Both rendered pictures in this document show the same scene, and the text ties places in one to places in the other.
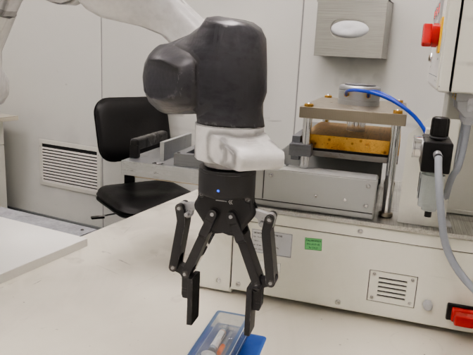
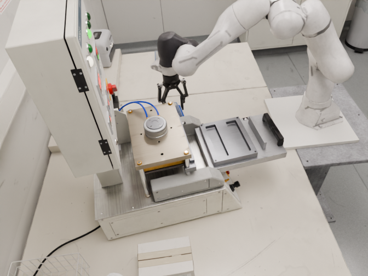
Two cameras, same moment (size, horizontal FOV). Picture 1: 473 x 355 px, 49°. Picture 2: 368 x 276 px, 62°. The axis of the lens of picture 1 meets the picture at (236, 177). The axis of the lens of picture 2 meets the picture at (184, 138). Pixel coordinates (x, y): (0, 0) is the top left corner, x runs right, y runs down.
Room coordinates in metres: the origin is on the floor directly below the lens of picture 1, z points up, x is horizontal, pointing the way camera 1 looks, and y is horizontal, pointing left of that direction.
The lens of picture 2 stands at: (1.73, -0.48, 1.85)
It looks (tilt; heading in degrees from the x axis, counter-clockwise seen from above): 47 degrees down; 154
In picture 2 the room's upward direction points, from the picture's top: 5 degrees counter-clockwise
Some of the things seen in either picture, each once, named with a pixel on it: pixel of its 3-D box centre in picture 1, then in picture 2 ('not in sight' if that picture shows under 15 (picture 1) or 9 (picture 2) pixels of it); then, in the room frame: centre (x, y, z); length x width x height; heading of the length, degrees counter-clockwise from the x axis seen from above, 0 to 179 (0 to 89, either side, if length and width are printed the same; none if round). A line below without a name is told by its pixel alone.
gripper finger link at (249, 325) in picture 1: (250, 308); not in sight; (0.66, -0.03, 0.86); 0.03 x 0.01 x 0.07; 165
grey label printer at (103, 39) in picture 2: not in sight; (92, 48); (-0.06, -0.16, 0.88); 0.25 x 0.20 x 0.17; 59
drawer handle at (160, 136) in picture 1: (149, 143); (272, 128); (1.15, 0.20, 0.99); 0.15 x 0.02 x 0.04; 163
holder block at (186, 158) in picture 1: (228, 155); (226, 139); (1.10, 0.02, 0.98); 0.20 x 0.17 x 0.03; 163
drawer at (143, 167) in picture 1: (207, 158); (238, 139); (1.11, 0.07, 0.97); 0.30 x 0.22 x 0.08; 73
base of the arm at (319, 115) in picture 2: not in sight; (321, 105); (1.06, 0.61, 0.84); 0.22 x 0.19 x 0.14; 70
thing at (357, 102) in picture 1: (372, 120); (147, 133); (1.00, -0.25, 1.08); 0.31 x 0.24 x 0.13; 163
